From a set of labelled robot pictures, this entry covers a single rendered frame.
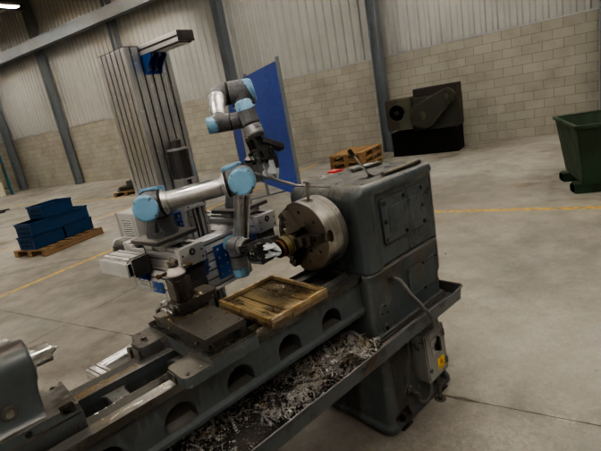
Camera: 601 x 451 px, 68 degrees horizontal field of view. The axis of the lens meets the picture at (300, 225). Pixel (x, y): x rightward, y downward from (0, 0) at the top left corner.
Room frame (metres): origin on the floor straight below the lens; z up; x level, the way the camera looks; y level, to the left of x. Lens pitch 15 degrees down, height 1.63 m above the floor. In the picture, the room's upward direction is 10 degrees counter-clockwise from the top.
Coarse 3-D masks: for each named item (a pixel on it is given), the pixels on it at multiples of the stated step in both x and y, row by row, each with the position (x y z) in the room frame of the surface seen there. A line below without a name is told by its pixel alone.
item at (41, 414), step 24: (0, 360) 1.08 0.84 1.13; (24, 360) 1.10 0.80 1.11; (48, 360) 1.17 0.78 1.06; (0, 384) 1.05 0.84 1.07; (24, 384) 1.09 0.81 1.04; (0, 408) 1.05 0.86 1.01; (24, 408) 1.08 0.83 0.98; (48, 408) 1.13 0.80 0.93; (72, 408) 1.13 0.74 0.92; (0, 432) 1.03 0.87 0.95; (24, 432) 1.04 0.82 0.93; (48, 432) 1.07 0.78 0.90
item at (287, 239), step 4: (280, 236) 1.82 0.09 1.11; (284, 236) 1.78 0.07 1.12; (288, 236) 1.78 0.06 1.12; (292, 236) 1.80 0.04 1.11; (276, 240) 1.77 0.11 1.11; (280, 240) 1.77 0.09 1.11; (284, 240) 1.76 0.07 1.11; (288, 240) 1.77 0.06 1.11; (292, 240) 1.77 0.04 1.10; (276, 244) 1.75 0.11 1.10; (280, 244) 1.74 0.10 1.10; (284, 244) 1.75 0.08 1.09; (288, 244) 1.75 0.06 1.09; (292, 244) 1.77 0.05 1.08; (280, 248) 1.74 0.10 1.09; (284, 248) 1.74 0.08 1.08; (288, 248) 1.75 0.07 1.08; (292, 248) 1.76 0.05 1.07; (284, 252) 1.74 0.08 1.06; (288, 252) 1.76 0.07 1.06; (292, 252) 1.78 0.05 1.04; (280, 256) 1.76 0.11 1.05; (284, 256) 1.78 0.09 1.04
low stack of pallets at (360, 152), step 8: (376, 144) 10.40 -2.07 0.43; (344, 152) 9.97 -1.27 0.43; (360, 152) 9.44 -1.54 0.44; (368, 152) 9.90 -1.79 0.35; (376, 152) 10.03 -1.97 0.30; (336, 160) 9.85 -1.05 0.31; (344, 160) 9.74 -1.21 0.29; (352, 160) 9.51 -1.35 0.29; (360, 160) 9.44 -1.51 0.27; (368, 160) 10.07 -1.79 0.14; (376, 160) 9.99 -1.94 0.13; (336, 168) 9.84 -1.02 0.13; (344, 168) 9.63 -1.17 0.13
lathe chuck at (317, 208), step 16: (288, 208) 1.90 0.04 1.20; (304, 208) 1.83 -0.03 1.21; (320, 208) 1.81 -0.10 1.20; (304, 224) 1.84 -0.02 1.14; (320, 224) 1.76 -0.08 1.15; (336, 224) 1.79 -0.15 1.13; (336, 240) 1.77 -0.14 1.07; (304, 256) 1.87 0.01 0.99; (320, 256) 1.79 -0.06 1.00; (336, 256) 1.81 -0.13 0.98
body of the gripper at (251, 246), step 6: (246, 240) 1.86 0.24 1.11; (252, 240) 1.88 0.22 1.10; (258, 240) 1.83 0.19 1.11; (240, 246) 1.84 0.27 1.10; (246, 246) 1.79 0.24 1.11; (252, 246) 1.75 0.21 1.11; (258, 246) 1.78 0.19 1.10; (240, 252) 1.83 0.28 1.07; (246, 252) 1.80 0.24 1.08; (252, 252) 1.79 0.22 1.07; (258, 252) 1.77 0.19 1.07; (264, 252) 1.79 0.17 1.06; (252, 258) 1.80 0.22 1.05; (258, 258) 1.76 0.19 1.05
